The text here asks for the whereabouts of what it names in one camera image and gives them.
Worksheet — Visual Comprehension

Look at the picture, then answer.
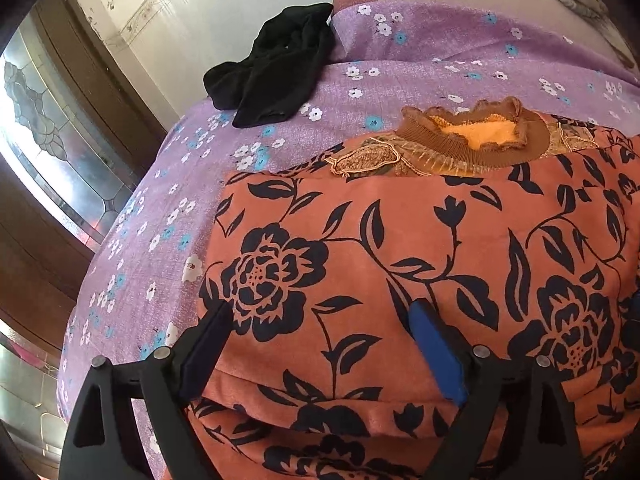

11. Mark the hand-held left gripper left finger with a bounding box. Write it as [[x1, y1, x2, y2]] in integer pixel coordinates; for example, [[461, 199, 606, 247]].
[[59, 301, 235, 480]]

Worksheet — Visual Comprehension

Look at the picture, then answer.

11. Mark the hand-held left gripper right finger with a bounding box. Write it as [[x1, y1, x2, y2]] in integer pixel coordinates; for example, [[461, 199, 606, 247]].
[[407, 298, 586, 480]]

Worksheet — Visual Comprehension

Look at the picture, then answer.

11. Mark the orange black floral garment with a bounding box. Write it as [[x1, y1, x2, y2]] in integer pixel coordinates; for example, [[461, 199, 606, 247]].
[[185, 97, 640, 480]]

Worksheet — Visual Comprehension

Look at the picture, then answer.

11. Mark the wooden stained glass door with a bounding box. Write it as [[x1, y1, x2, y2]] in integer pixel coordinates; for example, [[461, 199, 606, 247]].
[[0, 0, 168, 351]]

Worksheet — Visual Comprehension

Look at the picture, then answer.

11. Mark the purple floral bedsheet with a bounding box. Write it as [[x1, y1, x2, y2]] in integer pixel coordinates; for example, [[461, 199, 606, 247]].
[[56, 0, 640, 480]]

